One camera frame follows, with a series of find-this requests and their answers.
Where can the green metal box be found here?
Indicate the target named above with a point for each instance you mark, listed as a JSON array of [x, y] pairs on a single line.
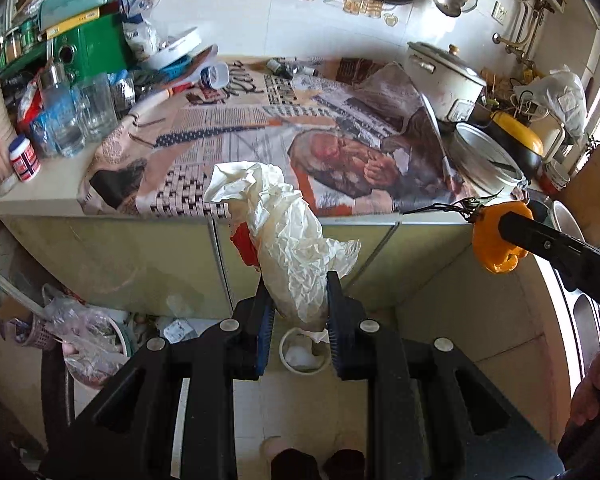
[[100, 45]]

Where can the pink plastic basket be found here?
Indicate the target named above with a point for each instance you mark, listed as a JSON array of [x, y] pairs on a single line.
[[30, 332]]

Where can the blue white plastic bag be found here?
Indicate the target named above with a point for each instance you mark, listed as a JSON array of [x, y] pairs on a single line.
[[140, 25]]

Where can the white wall socket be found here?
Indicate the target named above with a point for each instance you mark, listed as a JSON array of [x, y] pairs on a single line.
[[499, 13]]

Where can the person's right hand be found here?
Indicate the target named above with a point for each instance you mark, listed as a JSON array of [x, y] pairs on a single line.
[[597, 390]]

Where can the clear glass tumbler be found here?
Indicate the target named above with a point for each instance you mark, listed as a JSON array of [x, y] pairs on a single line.
[[96, 107]]

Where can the stacked small bowls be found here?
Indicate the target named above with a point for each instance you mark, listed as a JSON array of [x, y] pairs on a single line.
[[555, 177]]

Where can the white rice cooker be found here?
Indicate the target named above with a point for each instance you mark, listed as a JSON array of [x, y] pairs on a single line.
[[445, 80]]

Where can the cream plastic wrapper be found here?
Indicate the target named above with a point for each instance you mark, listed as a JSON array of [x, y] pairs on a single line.
[[285, 240]]

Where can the white round tray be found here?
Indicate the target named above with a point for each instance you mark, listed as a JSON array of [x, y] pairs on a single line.
[[172, 47]]

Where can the person's left foot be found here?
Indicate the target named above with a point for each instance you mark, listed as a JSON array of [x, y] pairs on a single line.
[[290, 462]]

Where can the clear glass bottle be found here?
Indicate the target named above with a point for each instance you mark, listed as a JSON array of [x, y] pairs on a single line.
[[62, 115]]

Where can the clear plastic rubbish bag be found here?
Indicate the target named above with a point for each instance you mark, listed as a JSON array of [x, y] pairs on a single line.
[[87, 335]]

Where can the round metal basin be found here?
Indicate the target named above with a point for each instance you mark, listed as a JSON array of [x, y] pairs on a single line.
[[475, 160]]

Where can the person's right foot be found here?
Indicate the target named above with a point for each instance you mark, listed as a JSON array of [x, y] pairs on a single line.
[[344, 465]]

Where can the flat yellow box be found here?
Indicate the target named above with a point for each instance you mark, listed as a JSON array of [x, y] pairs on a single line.
[[72, 22]]

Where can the small white blue cup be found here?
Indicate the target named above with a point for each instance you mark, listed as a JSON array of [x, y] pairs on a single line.
[[215, 76]]

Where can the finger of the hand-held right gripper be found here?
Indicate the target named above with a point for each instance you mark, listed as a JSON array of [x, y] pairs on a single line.
[[540, 242]]

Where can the white jar red label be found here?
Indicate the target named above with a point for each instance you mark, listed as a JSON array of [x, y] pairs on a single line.
[[25, 157]]

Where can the small pale bottle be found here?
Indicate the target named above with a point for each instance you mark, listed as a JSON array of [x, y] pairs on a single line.
[[306, 69]]

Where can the black pot yellow lid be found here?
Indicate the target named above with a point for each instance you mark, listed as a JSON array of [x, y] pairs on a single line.
[[517, 135]]

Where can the orange peel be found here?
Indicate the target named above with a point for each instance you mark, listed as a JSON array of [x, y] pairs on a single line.
[[490, 240]]

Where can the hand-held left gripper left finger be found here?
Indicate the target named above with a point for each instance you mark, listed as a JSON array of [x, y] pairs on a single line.
[[266, 330]]

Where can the person's foot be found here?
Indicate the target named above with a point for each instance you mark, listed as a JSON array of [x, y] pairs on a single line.
[[290, 462], [344, 465]]

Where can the brass wall faucet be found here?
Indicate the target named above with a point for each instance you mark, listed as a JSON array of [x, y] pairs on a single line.
[[512, 50]]

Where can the grey floor packet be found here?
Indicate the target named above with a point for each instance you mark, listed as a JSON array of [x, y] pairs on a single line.
[[180, 330]]

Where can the cream kettle jug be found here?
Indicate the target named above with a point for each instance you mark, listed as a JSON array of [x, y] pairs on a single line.
[[547, 137]]

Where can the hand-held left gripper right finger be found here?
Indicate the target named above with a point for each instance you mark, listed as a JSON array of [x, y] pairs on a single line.
[[334, 345]]

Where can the small dark bottle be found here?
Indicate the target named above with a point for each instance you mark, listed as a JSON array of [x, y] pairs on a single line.
[[279, 68]]

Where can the white tissue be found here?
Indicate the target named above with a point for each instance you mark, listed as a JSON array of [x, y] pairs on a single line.
[[300, 355]]

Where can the wooden cutting board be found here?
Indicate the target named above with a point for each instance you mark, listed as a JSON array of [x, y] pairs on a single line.
[[595, 195]]

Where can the printed newspaper sheet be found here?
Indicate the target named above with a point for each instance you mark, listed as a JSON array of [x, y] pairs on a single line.
[[220, 135]]

